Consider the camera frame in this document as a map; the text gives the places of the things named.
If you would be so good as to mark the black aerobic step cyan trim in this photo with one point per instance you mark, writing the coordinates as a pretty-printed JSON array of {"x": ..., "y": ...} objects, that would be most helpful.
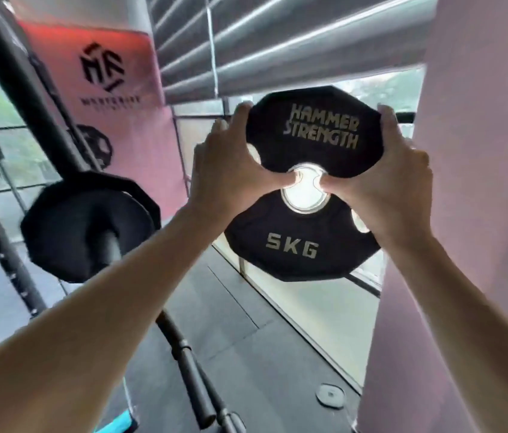
[{"x": 118, "y": 423}]

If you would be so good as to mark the grey striped roller blind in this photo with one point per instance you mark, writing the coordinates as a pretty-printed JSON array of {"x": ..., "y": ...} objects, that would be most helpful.
[{"x": 281, "y": 40}]

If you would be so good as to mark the person's left forearm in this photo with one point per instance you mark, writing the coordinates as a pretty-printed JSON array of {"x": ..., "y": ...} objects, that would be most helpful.
[{"x": 78, "y": 347}]

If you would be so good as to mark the grey floor socket cover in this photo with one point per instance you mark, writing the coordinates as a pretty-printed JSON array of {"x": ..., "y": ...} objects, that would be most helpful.
[{"x": 330, "y": 395}]

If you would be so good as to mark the black power rack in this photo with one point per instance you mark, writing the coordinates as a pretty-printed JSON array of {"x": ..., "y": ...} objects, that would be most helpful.
[{"x": 19, "y": 85}]

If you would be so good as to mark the person's right forearm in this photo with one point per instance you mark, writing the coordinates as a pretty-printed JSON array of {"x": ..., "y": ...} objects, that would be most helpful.
[{"x": 470, "y": 347}]

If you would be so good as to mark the red banner black logo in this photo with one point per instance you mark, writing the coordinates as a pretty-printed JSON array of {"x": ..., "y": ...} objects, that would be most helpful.
[{"x": 136, "y": 130}]

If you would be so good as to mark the black round grip weight plate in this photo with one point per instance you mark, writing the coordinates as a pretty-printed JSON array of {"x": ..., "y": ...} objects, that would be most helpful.
[{"x": 100, "y": 139}]

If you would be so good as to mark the person's right hand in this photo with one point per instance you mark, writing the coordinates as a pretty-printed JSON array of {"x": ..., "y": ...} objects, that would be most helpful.
[{"x": 398, "y": 193}]

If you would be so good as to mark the large black octagonal weight plate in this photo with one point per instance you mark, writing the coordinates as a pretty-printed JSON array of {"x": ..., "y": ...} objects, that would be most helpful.
[
  {"x": 64, "y": 220},
  {"x": 339, "y": 248}
]

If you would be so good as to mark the person's left hand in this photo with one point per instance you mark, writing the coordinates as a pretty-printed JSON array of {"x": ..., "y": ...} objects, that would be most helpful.
[{"x": 222, "y": 175}]

